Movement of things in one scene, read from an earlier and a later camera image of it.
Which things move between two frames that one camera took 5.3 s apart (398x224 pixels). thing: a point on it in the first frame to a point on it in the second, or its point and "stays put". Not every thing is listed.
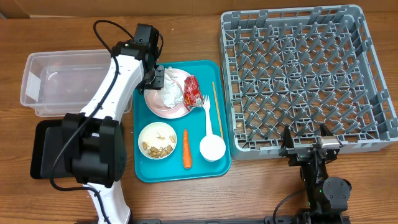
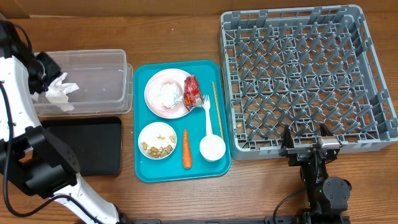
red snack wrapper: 192,94 stays put
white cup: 212,147 stays put
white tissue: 172,94 to 58,92
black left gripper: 159,84 to 55,71
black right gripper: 301,154 stays put
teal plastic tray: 181,130 stays put
